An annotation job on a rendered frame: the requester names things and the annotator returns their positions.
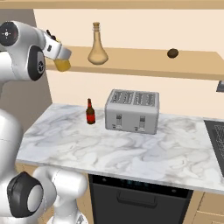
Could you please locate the tan wall cabinet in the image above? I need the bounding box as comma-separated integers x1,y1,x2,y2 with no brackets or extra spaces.
0,0,224,11

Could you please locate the tan drawer front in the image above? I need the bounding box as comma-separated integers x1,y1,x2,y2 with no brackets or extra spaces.
182,191,224,224

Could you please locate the black hob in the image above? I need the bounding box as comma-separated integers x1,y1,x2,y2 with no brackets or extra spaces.
203,119,224,179

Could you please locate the black dishwasher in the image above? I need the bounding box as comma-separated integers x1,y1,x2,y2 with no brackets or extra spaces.
88,173,194,224

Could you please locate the black dishwasher handle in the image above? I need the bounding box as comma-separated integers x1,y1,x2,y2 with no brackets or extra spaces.
116,189,158,209

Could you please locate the brown red-label bottle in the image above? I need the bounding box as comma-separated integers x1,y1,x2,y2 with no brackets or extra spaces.
85,98,96,125

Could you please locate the tan oil and vinegar bottle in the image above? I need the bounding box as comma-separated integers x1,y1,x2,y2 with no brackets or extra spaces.
87,21,109,66

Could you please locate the yellow mustard bottle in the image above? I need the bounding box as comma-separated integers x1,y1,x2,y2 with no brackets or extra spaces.
53,58,72,73

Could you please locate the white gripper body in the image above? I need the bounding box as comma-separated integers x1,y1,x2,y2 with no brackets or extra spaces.
54,41,73,61

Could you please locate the brown round kiwi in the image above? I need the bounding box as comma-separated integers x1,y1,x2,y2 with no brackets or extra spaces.
166,47,179,60

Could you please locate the wooden wall shelf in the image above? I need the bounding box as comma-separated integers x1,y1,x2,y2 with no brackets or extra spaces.
45,45,224,81

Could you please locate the grey range hood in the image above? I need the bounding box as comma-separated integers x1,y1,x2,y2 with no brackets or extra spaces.
215,80,224,94

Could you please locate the grey four-slot toaster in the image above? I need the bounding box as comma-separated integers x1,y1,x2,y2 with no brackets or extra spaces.
104,88,160,136

